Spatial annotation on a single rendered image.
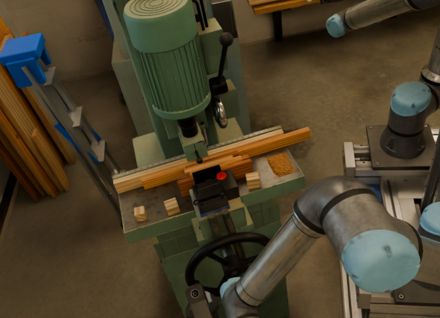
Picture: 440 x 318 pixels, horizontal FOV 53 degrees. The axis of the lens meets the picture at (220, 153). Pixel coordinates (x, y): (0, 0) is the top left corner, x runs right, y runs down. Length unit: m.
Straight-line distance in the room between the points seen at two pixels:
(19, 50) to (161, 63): 0.98
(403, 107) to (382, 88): 1.83
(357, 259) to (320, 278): 1.50
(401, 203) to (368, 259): 0.87
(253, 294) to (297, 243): 0.18
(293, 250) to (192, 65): 0.55
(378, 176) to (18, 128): 1.93
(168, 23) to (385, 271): 0.71
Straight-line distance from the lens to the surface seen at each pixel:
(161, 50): 1.12
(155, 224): 1.39
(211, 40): 1.43
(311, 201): 0.86
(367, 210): 0.80
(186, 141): 1.36
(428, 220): 1.18
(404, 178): 1.70
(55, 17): 3.84
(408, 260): 0.79
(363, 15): 1.50
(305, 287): 2.23
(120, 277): 2.44
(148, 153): 1.78
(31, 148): 2.80
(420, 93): 1.54
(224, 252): 1.37
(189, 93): 1.20
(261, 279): 1.00
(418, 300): 1.32
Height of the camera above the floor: 1.95
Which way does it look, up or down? 43 degrees down
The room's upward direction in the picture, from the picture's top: 12 degrees counter-clockwise
